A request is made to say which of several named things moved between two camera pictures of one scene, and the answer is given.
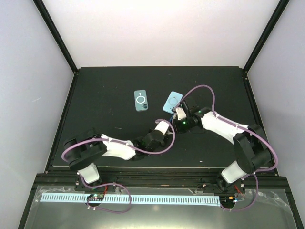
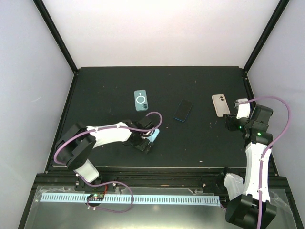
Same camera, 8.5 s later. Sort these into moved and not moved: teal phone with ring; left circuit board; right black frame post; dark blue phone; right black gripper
Moved: right black gripper; dark blue phone
Not moved: right black frame post; left circuit board; teal phone with ring
